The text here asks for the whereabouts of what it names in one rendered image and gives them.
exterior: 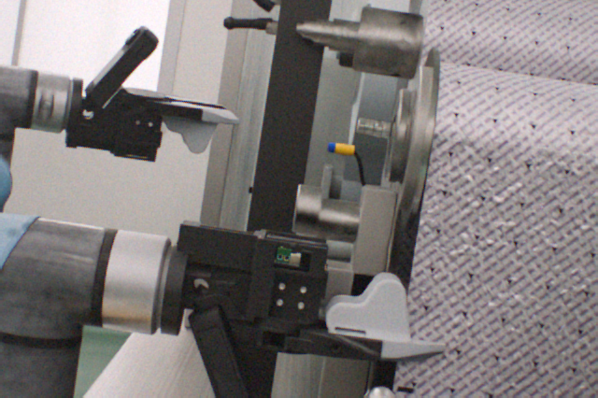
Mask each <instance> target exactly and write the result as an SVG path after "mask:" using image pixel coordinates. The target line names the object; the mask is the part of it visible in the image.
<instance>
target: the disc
mask: <svg viewBox="0 0 598 398"><path fill-rule="evenodd" d="M424 66H426V67H429V68H430V91H429V101H428V109H427V117H426V123H425V130H424V137H423V142H422V148H421V154H420V163H419V168H418V173H417V177H416V182H415V186H414V191H413V194H412V197H411V201H410V204H409V207H408V209H407V210H403V209H402V228H403V229H404V231H406V232H408V231H410V230H411V228H412V226H413V224H414V221H415V218H416V216H417V212H418V209H419V205H420V198H421V194H422V189H423V185H424V180H425V176H426V171H427V165H428V161H429V155H430V149H431V144H432V138H433V131H434V119H435V112H436V104H437V95H438V86H439V74H440V52H439V49H438V48H437V47H432V48H431V49H430V51H429V53H428V55H427V59H426V62H425V65H424Z"/></svg>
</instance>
